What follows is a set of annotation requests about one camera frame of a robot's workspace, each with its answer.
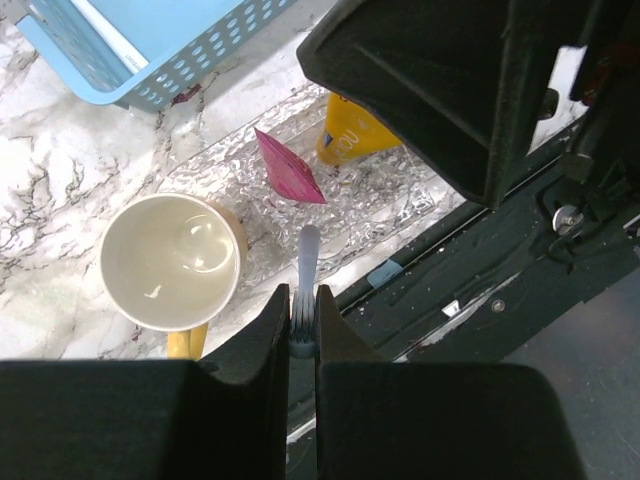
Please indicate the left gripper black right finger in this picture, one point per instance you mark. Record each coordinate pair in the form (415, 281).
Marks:
(377, 419)

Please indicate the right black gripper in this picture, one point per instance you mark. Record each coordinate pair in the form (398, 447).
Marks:
(605, 75)

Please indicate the yellow toothpaste tube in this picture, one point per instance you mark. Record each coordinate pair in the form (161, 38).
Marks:
(351, 132)

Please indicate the blue plastic basket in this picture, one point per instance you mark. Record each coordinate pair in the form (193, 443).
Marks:
(182, 40)

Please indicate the yellow mug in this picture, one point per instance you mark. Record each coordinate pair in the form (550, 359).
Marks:
(171, 262)

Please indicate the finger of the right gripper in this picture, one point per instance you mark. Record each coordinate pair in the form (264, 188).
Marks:
(459, 82)

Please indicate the white stick in basket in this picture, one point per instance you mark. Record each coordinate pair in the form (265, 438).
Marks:
(133, 60)

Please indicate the light blue toothbrush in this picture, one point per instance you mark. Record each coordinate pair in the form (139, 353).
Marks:
(302, 326)

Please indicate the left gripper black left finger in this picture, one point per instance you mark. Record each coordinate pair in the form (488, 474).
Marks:
(223, 417)

